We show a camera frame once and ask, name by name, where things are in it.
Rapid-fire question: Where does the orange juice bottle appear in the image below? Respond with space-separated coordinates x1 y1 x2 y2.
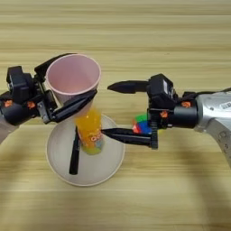
74 106 106 156

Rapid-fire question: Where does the multicolour puzzle cube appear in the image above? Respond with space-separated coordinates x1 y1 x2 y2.
131 112 165 136

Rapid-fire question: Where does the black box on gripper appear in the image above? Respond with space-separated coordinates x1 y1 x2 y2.
6 65 34 103
146 73 179 110

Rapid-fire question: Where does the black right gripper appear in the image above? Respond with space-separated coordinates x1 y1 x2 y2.
100 79 199 151

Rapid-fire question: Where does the pink plastic cup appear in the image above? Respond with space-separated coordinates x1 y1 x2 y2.
45 53 102 119

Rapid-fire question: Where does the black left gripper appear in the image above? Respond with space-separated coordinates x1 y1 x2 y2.
0 52 98 126

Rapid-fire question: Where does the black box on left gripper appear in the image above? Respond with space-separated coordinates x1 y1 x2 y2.
6 65 34 103

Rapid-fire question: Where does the black marker pen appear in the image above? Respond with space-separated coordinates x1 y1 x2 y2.
69 125 81 176

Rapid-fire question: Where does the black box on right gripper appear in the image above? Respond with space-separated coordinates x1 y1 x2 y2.
146 73 179 110

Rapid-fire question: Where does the beige round plate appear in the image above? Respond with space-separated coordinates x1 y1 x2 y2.
45 113 126 188

